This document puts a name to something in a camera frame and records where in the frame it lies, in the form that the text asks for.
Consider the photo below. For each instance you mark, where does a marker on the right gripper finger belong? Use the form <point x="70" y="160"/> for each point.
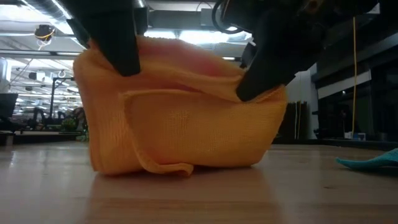
<point x="248" y="54"/>
<point x="273" y="68"/>

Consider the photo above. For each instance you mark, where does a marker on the black background robot arm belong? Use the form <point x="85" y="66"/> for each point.
<point x="40" y="113"/>

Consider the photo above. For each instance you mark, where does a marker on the teal microfiber towel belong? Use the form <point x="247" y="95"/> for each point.
<point x="373" y="162"/>

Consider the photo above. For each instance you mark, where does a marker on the black background monitor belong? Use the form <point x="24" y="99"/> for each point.
<point x="7" y="105"/>

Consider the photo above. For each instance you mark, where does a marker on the background work table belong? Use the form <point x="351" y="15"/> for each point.
<point x="37" y="137"/>

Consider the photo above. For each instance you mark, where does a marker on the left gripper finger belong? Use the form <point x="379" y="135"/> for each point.
<point x="81" y="31"/>
<point x="119" y="46"/>

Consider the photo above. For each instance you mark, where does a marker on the black curtain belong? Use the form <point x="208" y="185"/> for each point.
<point x="295" y="119"/>

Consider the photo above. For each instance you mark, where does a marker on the black background gantry frame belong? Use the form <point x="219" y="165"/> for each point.
<point x="53" y="93"/>

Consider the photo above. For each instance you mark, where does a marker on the long ceiling light bar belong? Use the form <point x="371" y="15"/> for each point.
<point x="37" y="53"/>

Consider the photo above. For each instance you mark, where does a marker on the orange microfiber towel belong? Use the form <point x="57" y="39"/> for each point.
<point x="186" y="130"/>

